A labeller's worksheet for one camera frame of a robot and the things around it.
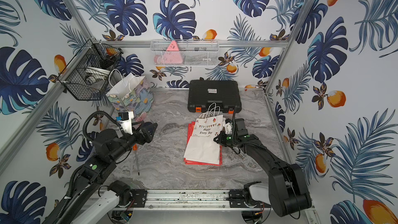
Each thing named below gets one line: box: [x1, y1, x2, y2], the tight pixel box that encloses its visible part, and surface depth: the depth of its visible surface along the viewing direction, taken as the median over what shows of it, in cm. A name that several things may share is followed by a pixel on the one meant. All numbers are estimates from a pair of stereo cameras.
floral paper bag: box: [105, 68, 154, 123], surface depth 92 cm
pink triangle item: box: [153, 40, 183, 65], surface depth 92 cm
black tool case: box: [187, 79, 243, 114], surface depth 112 cm
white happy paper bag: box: [183, 102, 226, 165], surface depth 91 cm
